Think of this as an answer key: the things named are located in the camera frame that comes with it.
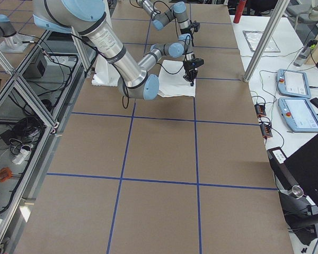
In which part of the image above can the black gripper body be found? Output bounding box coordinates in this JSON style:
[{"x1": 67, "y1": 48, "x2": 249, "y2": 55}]
[
  {"x1": 180, "y1": 25, "x2": 192, "y2": 36},
  {"x1": 183, "y1": 59, "x2": 198, "y2": 77}
]

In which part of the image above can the white long-sleeve printed t-shirt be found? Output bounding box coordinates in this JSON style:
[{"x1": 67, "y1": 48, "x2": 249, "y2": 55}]
[{"x1": 158, "y1": 60, "x2": 196, "y2": 97}]

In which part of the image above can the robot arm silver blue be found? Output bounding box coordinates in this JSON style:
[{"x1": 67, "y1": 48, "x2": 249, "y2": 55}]
[
  {"x1": 33, "y1": 1, "x2": 204, "y2": 100},
  {"x1": 136, "y1": 0, "x2": 200, "y2": 38}
]

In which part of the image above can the red cylindrical bottle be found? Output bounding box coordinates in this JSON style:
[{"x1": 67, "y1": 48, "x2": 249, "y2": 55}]
[{"x1": 233, "y1": 0, "x2": 246, "y2": 24}]

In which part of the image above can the orange black electronics module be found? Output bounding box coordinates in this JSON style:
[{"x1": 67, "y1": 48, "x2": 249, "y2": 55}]
[
  {"x1": 260, "y1": 123, "x2": 273, "y2": 139},
  {"x1": 254, "y1": 104, "x2": 267, "y2": 117}
]

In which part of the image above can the brown paper table mat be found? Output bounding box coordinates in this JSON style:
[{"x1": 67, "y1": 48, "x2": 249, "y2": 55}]
[{"x1": 15, "y1": 4, "x2": 293, "y2": 253}]

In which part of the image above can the far blue teach pendant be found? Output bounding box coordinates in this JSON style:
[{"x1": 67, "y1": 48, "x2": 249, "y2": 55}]
[{"x1": 277, "y1": 69, "x2": 311, "y2": 99}]

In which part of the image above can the blue teach pendant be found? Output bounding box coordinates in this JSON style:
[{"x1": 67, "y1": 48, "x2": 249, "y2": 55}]
[
  {"x1": 278, "y1": 97, "x2": 318, "y2": 133},
  {"x1": 277, "y1": 69, "x2": 311, "y2": 99}
]

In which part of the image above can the near blue teach pendant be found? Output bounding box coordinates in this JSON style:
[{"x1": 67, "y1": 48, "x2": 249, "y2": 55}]
[{"x1": 278, "y1": 97, "x2": 318, "y2": 133}]

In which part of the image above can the black box with white label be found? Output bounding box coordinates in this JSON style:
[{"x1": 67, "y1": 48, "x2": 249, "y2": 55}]
[{"x1": 267, "y1": 147, "x2": 303, "y2": 191}]

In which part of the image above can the black laptop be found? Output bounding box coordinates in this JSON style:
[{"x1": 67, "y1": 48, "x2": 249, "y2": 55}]
[{"x1": 285, "y1": 134, "x2": 318, "y2": 204}]

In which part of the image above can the black monitor stand with knob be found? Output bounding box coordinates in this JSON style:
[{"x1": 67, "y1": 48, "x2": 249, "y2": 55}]
[{"x1": 279, "y1": 192, "x2": 318, "y2": 246}]

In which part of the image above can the orange tag under table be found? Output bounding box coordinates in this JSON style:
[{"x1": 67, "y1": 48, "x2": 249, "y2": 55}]
[{"x1": 0, "y1": 167, "x2": 13, "y2": 183}]

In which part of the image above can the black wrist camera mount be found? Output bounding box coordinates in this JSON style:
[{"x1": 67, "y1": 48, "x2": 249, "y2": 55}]
[
  {"x1": 190, "y1": 21, "x2": 200, "y2": 33},
  {"x1": 192, "y1": 58, "x2": 204, "y2": 68}
]

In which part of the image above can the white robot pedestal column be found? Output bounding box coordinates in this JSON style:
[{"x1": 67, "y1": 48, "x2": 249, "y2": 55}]
[{"x1": 92, "y1": 0, "x2": 120, "y2": 86}]

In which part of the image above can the aluminium frame post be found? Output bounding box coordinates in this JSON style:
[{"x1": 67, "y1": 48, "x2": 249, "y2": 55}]
[{"x1": 243, "y1": 0, "x2": 290, "y2": 83}]

